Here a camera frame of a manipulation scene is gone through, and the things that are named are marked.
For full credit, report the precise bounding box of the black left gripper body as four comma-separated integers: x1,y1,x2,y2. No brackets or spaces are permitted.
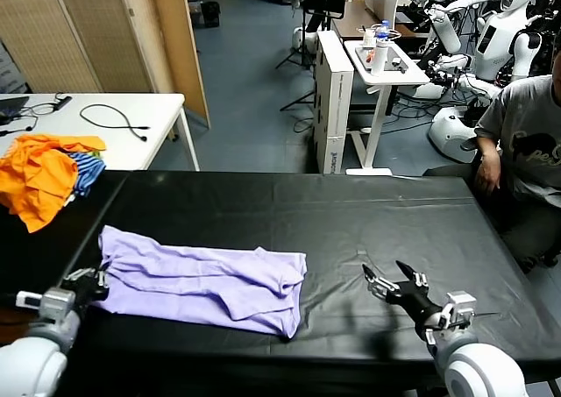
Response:
65,276,110,313

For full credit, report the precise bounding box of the lavender t-shirt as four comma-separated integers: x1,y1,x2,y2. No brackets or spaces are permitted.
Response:
98,224,308,340

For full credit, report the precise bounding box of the person's bare forearm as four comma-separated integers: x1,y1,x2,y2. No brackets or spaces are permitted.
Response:
475,133,501,155

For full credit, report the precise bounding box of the person's bare hand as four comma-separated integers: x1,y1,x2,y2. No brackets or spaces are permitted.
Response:
475,149,501,193

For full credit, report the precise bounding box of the white domed robot base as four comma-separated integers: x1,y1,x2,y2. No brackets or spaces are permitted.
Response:
427,106,479,158

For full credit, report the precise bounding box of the orange garment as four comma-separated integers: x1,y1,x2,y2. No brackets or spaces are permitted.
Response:
0,133,108,234

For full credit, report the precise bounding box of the white table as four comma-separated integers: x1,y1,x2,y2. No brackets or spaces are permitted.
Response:
0,93,202,173

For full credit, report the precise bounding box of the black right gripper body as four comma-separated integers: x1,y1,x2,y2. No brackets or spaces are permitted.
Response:
385,285,444,328

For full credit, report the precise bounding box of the person in gray t-shirt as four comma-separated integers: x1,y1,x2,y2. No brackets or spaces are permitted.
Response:
471,32,561,275

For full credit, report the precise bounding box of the black laptop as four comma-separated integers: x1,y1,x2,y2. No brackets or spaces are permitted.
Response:
0,96,31,126

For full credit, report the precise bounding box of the black table cover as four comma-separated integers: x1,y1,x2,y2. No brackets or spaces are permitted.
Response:
41,171,561,392

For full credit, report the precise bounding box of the slim white humanoid robot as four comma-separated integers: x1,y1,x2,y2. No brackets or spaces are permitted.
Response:
423,0,494,54

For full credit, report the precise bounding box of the wooden folding screen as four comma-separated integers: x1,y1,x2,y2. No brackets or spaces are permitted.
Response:
0,0,211,130

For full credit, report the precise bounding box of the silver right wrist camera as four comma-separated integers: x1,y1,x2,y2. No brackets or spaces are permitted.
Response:
423,290,478,344

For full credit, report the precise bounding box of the white standing desk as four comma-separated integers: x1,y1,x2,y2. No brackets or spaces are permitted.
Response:
343,39,431,178

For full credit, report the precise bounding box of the white tumbler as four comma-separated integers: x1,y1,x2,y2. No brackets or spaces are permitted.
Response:
370,36,389,75

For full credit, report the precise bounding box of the white round device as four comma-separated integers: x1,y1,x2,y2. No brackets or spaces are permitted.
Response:
292,25,319,52

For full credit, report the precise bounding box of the glossy black low table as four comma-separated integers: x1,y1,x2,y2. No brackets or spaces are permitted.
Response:
0,171,131,315

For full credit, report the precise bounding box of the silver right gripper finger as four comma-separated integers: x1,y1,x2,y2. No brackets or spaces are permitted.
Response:
361,264,401,300
395,259,430,289

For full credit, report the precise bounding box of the brown desk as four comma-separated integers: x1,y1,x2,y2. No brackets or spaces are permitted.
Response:
330,0,430,40

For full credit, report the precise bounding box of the black looped cable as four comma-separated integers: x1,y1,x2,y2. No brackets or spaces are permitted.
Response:
80,103,151,143

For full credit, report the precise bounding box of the black trash bin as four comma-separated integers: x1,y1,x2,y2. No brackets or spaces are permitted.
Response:
201,0,221,29

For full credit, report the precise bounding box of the black tray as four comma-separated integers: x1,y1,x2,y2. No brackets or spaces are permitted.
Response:
353,44,411,74

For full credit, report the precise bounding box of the blue striped garment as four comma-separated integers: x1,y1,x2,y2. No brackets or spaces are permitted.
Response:
65,151,107,199

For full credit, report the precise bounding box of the tall white cardboard box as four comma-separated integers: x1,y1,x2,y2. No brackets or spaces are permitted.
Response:
313,30,355,176

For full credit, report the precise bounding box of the black tripod stand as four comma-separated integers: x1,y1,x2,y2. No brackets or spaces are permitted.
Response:
274,9,317,71
279,89,316,134

